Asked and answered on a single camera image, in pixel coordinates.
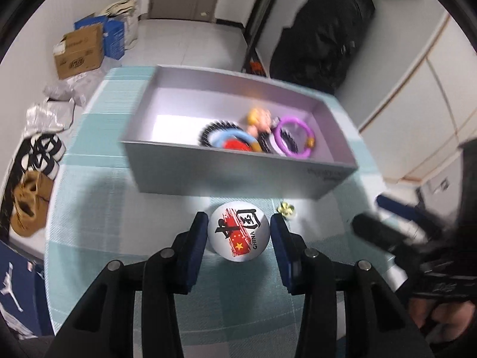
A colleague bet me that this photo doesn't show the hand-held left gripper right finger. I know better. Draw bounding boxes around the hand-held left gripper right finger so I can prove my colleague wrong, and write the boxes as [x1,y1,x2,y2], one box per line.
[270,213,435,358]

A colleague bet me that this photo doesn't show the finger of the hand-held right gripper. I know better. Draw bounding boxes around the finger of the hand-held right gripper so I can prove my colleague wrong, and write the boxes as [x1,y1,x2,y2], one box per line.
[376,193,445,238]
[352,212,415,255]

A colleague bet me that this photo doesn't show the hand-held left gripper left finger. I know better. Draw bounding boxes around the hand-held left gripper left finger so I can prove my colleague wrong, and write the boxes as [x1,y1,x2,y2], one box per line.
[45,212,209,358]

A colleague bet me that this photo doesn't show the white round badge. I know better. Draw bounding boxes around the white round badge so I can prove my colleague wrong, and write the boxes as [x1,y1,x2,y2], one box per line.
[207,201,271,260]

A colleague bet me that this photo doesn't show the silver cardboard box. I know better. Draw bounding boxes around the silver cardboard box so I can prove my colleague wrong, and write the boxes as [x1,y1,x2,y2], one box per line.
[119,65,360,199]

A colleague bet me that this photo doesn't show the purple bracelet with charms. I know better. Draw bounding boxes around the purple bracelet with charms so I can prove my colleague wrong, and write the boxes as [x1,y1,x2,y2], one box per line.
[269,116,317,158]

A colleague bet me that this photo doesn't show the blue bracelet with cartoon figure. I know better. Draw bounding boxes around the blue bracelet with cartoon figure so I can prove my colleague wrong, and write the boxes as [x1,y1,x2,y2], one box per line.
[207,108,280,153]

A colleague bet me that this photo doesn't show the person's right hand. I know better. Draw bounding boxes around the person's right hand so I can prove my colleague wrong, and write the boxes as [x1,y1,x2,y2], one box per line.
[408,298,477,344]

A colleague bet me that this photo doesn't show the teal checked tablecloth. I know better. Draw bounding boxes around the teal checked tablecloth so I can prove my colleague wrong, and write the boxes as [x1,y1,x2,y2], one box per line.
[44,66,408,358]

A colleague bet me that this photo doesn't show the white cabinet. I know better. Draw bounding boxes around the white cabinet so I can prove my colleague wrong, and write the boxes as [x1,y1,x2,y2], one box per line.
[360,15,477,187]

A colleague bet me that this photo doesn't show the brown shoes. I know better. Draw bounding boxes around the brown shoes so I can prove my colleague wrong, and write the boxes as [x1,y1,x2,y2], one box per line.
[9,172,55,237]

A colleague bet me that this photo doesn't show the black and white shoes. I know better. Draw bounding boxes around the black and white shoes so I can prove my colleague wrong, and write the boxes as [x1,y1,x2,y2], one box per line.
[15,132,66,181]

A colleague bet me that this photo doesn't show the blue shoe box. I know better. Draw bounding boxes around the blue shoe box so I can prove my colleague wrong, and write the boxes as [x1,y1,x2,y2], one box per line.
[0,240,51,338]

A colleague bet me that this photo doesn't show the black backpack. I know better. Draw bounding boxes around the black backpack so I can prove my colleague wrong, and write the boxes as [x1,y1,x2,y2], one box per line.
[269,0,375,95]

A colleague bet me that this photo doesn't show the silver plastic bag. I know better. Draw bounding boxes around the silver plastic bag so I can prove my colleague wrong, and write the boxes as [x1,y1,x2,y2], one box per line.
[24,99,75,135]

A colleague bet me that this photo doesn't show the grey plastic bag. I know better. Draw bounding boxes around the grey plastic bag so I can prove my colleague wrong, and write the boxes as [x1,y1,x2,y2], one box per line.
[43,78,88,107]

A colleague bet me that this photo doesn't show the small blue carton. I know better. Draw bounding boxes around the small blue carton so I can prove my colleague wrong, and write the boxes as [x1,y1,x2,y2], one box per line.
[103,20,125,59]

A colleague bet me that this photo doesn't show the brown cardboard box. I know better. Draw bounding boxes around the brown cardboard box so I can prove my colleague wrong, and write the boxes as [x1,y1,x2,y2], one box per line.
[53,23,104,80]

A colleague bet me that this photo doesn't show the cream tote bag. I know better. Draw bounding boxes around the cream tote bag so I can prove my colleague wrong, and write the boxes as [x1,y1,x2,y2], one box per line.
[104,0,139,50]

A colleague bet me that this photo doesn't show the large blue carton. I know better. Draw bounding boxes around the large blue carton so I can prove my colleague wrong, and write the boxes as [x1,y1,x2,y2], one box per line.
[75,13,109,30]

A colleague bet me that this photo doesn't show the small wall socket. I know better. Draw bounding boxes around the small wall socket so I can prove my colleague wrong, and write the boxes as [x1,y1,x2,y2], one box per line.
[428,177,450,195]

